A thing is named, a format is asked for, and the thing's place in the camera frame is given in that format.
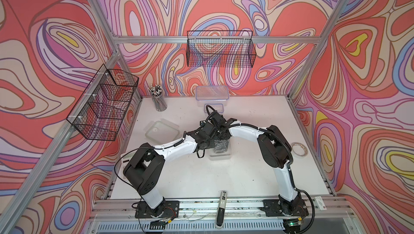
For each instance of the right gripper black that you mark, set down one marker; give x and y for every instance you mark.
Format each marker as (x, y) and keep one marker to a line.
(225, 137)

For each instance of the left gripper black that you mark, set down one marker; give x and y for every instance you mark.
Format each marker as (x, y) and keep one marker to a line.
(212, 142)

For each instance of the clear lunch box green lid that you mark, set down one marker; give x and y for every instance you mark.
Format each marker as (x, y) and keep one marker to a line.
(215, 157)

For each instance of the translucent green lunch box lid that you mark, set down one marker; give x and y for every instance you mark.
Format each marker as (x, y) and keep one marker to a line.
(161, 131)

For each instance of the grey striped cloth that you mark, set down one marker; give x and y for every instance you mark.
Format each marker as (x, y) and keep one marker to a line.
(221, 146)

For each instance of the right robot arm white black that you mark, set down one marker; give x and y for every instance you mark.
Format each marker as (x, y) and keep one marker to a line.
(275, 150)

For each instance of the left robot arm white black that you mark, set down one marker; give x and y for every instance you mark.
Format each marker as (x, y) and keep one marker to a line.
(145, 167)

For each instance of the small clear box blue lid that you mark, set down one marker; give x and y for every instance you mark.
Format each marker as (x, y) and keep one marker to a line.
(210, 107)

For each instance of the large clear box blue lid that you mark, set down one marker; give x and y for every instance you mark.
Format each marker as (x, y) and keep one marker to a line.
(217, 94)

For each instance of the mesh pen cup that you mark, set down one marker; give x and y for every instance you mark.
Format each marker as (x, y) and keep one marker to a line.
(158, 98)

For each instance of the white calculator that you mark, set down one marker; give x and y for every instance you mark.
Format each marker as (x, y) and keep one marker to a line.
(124, 161)

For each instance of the tape roll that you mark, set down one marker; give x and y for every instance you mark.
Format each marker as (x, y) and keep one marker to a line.
(299, 150)

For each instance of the white red label tag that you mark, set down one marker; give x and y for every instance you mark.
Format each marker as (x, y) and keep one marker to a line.
(320, 203)

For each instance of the black wire basket back wall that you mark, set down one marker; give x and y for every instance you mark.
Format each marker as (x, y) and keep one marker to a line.
(233, 53)

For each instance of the black wire basket wall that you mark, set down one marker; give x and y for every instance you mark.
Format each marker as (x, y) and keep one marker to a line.
(108, 97)
(233, 53)

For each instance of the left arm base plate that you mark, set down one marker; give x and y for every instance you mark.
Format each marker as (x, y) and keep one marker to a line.
(167, 209)

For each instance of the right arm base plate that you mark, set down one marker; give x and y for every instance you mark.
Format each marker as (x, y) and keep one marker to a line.
(279, 208)

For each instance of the black wire basket left wall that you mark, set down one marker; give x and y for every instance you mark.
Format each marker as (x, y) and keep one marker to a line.
(108, 97)

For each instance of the aluminium frame rail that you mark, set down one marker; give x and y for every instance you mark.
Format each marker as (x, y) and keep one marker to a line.
(183, 39)

